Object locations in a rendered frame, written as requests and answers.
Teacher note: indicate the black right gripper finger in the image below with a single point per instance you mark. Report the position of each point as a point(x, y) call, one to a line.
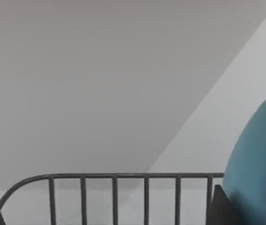
point(218, 208)

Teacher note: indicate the teal blue plate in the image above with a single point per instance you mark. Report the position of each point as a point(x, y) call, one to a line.
point(254, 152)

